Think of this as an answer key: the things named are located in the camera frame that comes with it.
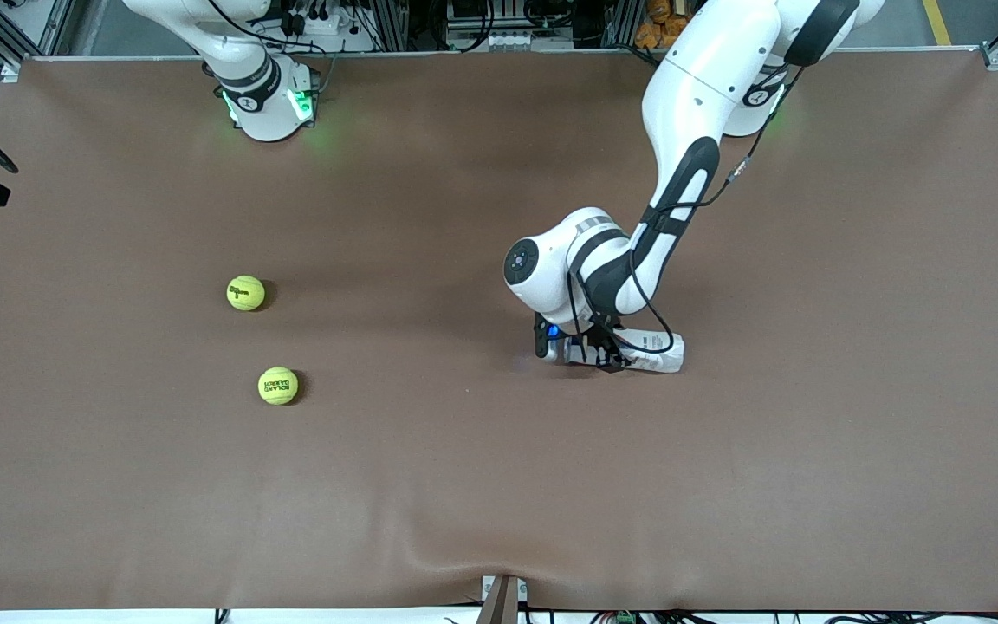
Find Wilson tennis ball can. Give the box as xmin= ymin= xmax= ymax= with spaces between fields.
xmin=551 ymin=328 xmax=686 ymax=374

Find yellow tennis ball small print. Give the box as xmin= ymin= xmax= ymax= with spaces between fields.
xmin=226 ymin=275 xmax=266 ymax=312

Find yellow tennis ball two-line print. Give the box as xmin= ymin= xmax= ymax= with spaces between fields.
xmin=257 ymin=366 xmax=300 ymax=406

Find brown table mat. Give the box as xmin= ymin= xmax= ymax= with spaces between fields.
xmin=0 ymin=49 xmax=998 ymax=612

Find small white power strip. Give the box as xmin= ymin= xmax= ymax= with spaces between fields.
xmin=477 ymin=30 xmax=545 ymax=51

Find orange lumpy objects heap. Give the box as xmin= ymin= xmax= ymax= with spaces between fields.
xmin=635 ymin=0 xmax=699 ymax=49

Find white power strip black plugs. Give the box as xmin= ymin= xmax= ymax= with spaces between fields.
xmin=278 ymin=0 xmax=379 ymax=53

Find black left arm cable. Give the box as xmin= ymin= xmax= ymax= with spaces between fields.
xmin=567 ymin=65 xmax=805 ymax=365

